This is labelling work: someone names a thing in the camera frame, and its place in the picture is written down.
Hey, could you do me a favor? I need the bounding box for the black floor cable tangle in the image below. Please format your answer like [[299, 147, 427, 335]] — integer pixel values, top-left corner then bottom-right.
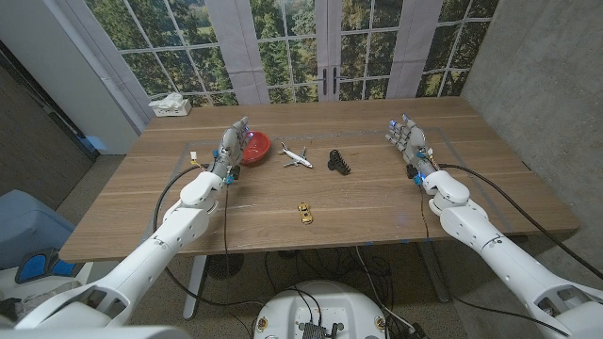
[[263, 244, 395, 307]]

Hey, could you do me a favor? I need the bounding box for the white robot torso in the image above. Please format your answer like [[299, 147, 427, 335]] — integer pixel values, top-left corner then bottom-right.
[[253, 280, 390, 339]]

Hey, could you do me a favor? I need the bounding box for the blue-grey bin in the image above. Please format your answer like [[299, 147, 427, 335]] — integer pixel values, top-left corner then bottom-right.
[[0, 189, 76, 270]]

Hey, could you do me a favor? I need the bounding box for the white table leg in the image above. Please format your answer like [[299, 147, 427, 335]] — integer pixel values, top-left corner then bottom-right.
[[182, 254, 208, 320]]

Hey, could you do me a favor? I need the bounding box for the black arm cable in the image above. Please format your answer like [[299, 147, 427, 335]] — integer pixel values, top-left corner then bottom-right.
[[437, 163, 603, 282], [153, 163, 266, 308]]

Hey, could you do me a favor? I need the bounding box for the red bowl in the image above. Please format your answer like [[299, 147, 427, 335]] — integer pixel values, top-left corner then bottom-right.
[[240, 130, 272, 166]]

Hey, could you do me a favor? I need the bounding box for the yellow toy car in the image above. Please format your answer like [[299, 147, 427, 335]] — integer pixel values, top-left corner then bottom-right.
[[297, 202, 315, 225]]

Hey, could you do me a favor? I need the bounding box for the blue and black pad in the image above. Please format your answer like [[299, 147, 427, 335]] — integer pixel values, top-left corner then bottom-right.
[[14, 248, 84, 285]]

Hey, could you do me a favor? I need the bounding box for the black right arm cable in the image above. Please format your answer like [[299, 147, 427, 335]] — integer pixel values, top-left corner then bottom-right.
[[437, 163, 603, 282]]

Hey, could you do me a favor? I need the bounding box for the white power strip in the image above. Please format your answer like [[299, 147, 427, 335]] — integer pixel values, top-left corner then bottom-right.
[[153, 99, 193, 118]]

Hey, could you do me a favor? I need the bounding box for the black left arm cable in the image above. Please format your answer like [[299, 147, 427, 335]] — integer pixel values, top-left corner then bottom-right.
[[153, 163, 266, 308]]

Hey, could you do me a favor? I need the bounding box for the black backdrop frame bar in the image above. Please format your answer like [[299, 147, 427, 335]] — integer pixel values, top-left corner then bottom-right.
[[0, 40, 101, 159]]

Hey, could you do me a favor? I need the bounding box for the white robot body edge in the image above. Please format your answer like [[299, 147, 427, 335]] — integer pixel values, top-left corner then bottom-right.
[[0, 325, 192, 339]]

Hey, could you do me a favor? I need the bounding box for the white toy airplane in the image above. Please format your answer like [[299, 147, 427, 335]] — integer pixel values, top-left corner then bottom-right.
[[277, 141, 314, 170]]

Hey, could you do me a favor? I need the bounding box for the window forest print backdrop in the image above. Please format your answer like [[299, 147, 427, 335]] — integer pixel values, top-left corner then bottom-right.
[[41, 0, 500, 156]]

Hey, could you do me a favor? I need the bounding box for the black round floor fan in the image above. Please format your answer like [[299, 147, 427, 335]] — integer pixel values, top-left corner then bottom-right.
[[206, 253, 245, 281]]

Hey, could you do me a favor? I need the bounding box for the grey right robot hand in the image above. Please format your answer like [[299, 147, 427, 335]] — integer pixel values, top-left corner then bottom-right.
[[384, 112, 438, 179]]

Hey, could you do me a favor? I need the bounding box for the grey table leg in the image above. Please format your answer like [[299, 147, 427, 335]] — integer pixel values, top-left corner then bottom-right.
[[416, 242, 451, 303]]

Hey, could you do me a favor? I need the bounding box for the grey white sneaker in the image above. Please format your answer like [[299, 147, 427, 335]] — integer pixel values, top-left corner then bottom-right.
[[18, 281, 82, 306]]

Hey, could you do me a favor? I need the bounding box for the white floor platform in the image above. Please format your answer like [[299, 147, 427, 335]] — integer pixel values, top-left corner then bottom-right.
[[0, 263, 95, 307]]

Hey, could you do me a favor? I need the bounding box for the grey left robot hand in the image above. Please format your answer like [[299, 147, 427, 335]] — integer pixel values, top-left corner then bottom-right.
[[208, 116, 256, 183]]

